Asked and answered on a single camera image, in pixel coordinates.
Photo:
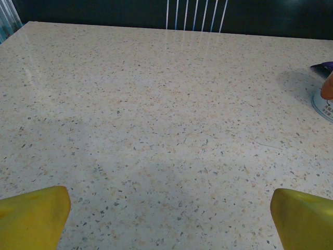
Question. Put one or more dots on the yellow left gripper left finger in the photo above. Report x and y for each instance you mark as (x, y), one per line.
(31, 221)

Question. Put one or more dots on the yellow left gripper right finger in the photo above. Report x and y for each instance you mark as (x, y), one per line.
(304, 224)

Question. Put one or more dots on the orange can with white lid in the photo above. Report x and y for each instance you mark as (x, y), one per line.
(328, 86)

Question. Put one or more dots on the purple snack bag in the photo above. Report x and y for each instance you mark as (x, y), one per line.
(325, 66)

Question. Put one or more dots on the aluminium frame post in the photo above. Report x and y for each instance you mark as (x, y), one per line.
(6, 18)

